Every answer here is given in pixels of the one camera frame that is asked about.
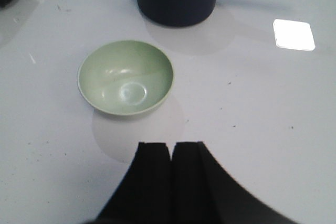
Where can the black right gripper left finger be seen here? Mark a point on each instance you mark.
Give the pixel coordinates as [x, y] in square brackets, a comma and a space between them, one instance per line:
[144, 194]

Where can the green bowl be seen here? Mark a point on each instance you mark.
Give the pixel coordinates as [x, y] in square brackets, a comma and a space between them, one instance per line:
[125, 78]

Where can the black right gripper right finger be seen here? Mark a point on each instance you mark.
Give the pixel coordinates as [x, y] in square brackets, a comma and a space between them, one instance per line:
[203, 192]

